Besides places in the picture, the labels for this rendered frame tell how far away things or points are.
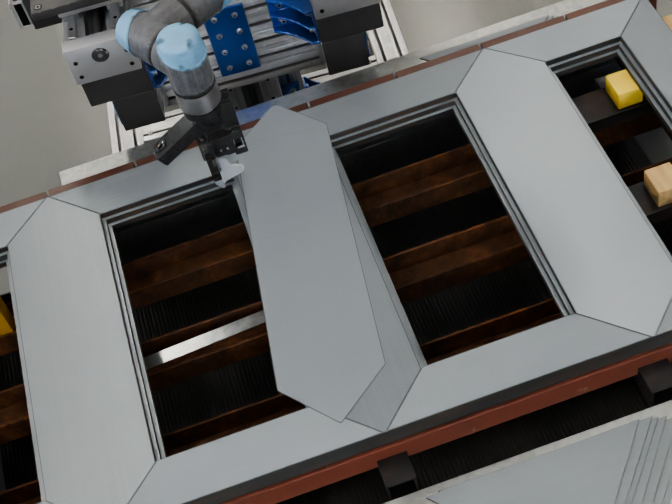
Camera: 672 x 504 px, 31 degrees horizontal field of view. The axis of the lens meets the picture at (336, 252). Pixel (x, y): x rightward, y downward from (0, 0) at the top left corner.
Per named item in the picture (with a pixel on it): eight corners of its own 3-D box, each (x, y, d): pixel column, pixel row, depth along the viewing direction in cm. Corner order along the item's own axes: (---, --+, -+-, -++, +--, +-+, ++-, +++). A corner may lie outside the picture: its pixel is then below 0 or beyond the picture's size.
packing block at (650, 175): (684, 198, 215) (685, 184, 212) (658, 208, 215) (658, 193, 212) (669, 175, 219) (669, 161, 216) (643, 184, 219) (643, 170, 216)
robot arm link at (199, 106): (178, 105, 205) (168, 75, 211) (185, 124, 209) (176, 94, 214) (220, 91, 206) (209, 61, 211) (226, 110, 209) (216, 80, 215)
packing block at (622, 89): (643, 101, 232) (643, 86, 229) (618, 110, 231) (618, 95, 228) (629, 82, 236) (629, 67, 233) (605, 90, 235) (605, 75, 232)
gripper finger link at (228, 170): (251, 189, 226) (239, 155, 219) (221, 199, 225) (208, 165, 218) (247, 177, 228) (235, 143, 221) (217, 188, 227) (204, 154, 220)
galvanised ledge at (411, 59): (663, 45, 258) (664, 34, 255) (77, 247, 252) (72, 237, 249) (622, -9, 271) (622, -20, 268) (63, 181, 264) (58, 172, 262)
